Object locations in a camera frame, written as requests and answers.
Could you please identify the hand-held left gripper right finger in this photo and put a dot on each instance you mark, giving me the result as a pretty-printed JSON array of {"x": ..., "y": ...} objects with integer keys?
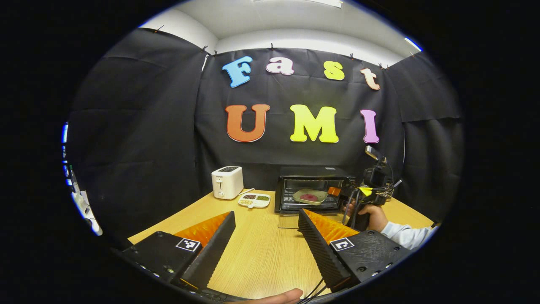
[{"x": 320, "y": 249}]

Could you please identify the white toaster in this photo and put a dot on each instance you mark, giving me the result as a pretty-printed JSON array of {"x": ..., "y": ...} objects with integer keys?
[{"x": 227, "y": 181}]

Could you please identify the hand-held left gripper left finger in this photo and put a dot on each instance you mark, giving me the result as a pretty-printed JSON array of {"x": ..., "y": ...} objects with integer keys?
[{"x": 211, "y": 249}]

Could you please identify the large ceiling light panel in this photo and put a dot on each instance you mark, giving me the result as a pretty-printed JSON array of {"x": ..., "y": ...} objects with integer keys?
[{"x": 320, "y": 2}]

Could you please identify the black backdrop cloth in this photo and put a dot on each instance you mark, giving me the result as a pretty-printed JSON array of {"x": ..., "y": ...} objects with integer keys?
[{"x": 147, "y": 126}]

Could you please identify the white divided grain dish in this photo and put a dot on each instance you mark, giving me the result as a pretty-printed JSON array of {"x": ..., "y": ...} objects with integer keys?
[{"x": 253, "y": 200}]

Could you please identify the white rectangular plate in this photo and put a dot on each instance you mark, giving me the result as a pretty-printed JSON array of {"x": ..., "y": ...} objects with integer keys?
[{"x": 310, "y": 200}]

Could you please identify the black electric oven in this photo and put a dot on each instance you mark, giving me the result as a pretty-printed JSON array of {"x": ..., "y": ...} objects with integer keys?
[{"x": 312, "y": 172}]

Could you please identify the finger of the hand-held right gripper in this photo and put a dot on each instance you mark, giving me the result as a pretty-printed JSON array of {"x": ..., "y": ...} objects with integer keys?
[{"x": 334, "y": 191}]

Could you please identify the pink round food slice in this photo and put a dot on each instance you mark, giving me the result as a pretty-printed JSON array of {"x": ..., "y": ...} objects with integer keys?
[{"x": 309, "y": 196}]

